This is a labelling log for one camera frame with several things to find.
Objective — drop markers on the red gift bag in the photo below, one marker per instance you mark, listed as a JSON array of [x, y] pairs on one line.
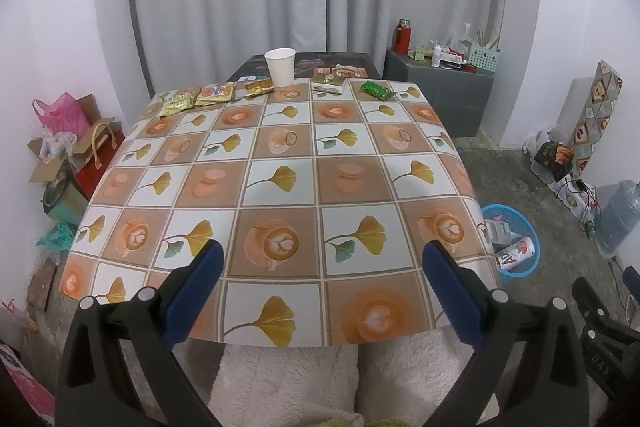
[[92, 177]]

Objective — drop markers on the brown board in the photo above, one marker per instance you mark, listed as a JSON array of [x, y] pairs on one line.
[[42, 284]]

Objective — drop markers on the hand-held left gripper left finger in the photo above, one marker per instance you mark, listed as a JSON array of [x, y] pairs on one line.
[[195, 292]]

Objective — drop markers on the white strawberry milk bottle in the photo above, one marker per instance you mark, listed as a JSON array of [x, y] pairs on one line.
[[517, 252]]

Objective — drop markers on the grey cabinet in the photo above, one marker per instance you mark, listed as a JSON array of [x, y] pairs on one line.
[[435, 102]]

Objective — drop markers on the white plastic bag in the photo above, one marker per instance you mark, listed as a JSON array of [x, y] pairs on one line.
[[460, 38], [537, 139]]

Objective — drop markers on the gold green snack packet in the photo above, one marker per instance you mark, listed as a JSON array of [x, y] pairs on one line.
[[177, 104]]

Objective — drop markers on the crumpled clear plastic bag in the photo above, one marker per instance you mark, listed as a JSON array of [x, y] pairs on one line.
[[57, 147]]

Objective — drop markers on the red thermos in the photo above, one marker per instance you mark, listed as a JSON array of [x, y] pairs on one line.
[[401, 38]]

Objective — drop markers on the green utensil caddy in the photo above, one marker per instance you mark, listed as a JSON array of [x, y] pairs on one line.
[[482, 58]]

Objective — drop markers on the blue water jug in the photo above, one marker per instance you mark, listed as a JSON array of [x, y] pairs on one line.
[[620, 222]]

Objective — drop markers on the white paper cup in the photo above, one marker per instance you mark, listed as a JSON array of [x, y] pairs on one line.
[[281, 69]]

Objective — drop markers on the teal plastic bag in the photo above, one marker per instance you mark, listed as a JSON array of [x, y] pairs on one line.
[[55, 237]]

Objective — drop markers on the black snack box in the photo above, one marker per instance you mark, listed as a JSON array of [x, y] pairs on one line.
[[552, 159]]

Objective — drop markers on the orange snack packet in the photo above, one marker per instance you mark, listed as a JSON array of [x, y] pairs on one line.
[[216, 93]]

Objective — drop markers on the patterned paper bag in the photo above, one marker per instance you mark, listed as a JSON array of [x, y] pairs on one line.
[[597, 122]]

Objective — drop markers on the teal tin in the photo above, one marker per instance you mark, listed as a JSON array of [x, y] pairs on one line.
[[67, 207]]

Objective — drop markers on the leaf patterned tablecloth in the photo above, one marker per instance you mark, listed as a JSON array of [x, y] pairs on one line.
[[300, 177]]

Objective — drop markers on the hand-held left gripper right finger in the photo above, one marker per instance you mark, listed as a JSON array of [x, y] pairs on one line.
[[450, 292]]

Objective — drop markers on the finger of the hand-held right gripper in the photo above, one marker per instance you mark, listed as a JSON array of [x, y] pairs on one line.
[[634, 287], [590, 307]]

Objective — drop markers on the pink printed paper bag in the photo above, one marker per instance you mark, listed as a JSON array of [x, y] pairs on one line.
[[25, 387]]

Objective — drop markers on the brown yellow snack packet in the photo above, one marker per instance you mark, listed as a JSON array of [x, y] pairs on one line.
[[259, 88]]

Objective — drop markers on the pink plastic bag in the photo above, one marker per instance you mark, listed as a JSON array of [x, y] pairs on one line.
[[65, 119]]

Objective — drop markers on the blue plastic basket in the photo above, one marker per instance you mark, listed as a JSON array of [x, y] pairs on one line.
[[522, 274]]

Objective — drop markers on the small white bottle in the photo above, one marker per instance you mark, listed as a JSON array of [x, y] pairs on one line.
[[437, 55]]

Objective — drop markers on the grey packaging box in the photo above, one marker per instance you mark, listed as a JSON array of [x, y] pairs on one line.
[[502, 231]]

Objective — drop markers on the brown cardboard box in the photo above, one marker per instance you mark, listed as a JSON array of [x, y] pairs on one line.
[[42, 167]]

